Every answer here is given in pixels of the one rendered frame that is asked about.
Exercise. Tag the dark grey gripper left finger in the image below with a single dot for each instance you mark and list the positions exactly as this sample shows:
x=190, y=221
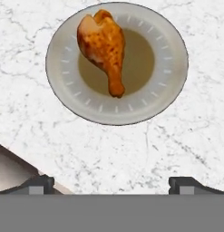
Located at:
x=40, y=183

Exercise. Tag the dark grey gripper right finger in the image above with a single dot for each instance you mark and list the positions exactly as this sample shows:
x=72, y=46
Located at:
x=183, y=183

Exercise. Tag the brown chicken drumstick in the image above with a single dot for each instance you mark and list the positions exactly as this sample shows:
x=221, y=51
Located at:
x=102, y=45

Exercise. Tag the grey round plate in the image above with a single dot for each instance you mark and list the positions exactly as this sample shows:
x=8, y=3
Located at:
x=158, y=75

